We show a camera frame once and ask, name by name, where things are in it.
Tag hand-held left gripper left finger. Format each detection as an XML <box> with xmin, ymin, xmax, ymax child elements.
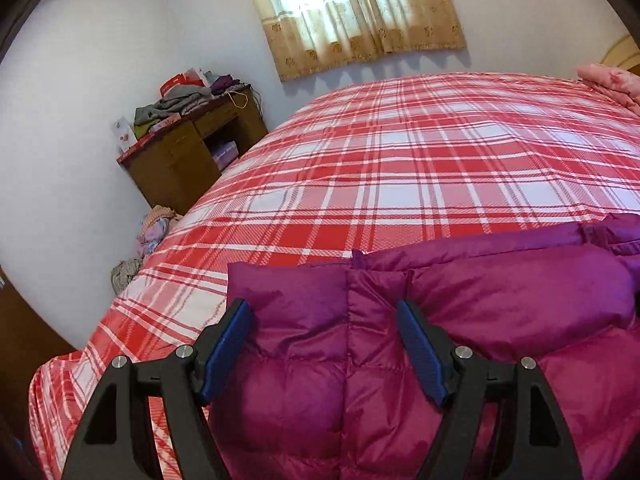
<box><xmin>60</xmin><ymin>298</ymin><xmax>254</xmax><ymax>480</ymax></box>

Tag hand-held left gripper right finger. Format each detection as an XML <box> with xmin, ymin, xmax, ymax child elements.
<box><xmin>396</xmin><ymin>299</ymin><xmax>584</xmax><ymax>480</ymax></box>

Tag purple puffer jacket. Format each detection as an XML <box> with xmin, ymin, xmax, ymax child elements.
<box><xmin>209</xmin><ymin>212</ymin><xmax>640</xmax><ymax>480</ymax></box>

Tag pink clothes pile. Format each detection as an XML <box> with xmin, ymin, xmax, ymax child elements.
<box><xmin>133</xmin><ymin>204</ymin><xmax>184</xmax><ymax>262</ymax></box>

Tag grey clothes pile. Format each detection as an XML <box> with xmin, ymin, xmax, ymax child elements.
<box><xmin>133</xmin><ymin>85</ymin><xmax>215</xmax><ymax>126</ymax></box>

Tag purple folded clothes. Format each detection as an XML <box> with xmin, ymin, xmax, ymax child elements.
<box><xmin>210</xmin><ymin>73</ymin><xmax>244</xmax><ymax>96</ymax></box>

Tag grey patterned cloth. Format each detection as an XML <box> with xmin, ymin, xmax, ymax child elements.
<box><xmin>110</xmin><ymin>257</ymin><xmax>147</xmax><ymax>297</ymax></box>

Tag brown wooden desk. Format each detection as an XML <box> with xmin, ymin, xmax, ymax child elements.
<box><xmin>115</xmin><ymin>85</ymin><xmax>270</xmax><ymax>217</ymax></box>

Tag bed with red plaid sheet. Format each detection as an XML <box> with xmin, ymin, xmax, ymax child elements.
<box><xmin>27</xmin><ymin>72</ymin><xmax>640</xmax><ymax>480</ymax></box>

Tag stack of boxes in desk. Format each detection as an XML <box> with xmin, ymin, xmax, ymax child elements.
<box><xmin>212</xmin><ymin>140</ymin><xmax>239</xmax><ymax>169</ymax></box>

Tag dark brown wooden door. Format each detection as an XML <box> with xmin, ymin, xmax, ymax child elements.
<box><xmin>0</xmin><ymin>264</ymin><xmax>78</xmax><ymax>461</ymax></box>

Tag white printed box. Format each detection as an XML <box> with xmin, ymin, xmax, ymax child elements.
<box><xmin>112</xmin><ymin>116</ymin><xmax>139</xmax><ymax>155</ymax></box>

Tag red and white box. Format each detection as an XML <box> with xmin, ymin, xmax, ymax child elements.
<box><xmin>159</xmin><ymin>66</ymin><xmax>212</xmax><ymax>98</ymax></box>

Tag pink floral pillow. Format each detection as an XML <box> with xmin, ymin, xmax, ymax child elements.
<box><xmin>575</xmin><ymin>62</ymin><xmax>640</xmax><ymax>111</ymax></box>

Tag beige window curtain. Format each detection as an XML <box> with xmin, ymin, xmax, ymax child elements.
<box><xmin>237</xmin><ymin>0</ymin><xmax>469</xmax><ymax>83</ymax></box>

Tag wooden headboard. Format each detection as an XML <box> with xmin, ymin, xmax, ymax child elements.
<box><xmin>600</xmin><ymin>31</ymin><xmax>640</xmax><ymax>68</ymax></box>

